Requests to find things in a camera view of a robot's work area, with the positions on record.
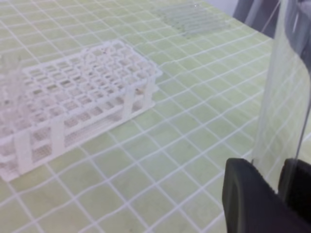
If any white plastic test tube rack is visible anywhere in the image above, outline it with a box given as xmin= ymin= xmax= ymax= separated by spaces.
xmin=0 ymin=39 xmax=163 ymax=182

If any green checkered tablecloth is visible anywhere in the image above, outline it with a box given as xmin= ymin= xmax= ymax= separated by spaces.
xmin=0 ymin=0 xmax=273 ymax=233

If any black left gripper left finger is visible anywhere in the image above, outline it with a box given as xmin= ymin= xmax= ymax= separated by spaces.
xmin=222 ymin=158 xmax=311 ymax=233

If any clear glass test tube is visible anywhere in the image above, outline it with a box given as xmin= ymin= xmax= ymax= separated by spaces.
xmin=252 ymin=0 xmax=311 ymax=191

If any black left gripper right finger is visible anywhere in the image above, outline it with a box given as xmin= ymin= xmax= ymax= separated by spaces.
xmin=278 ymin=158 xmax=311 ymax=218

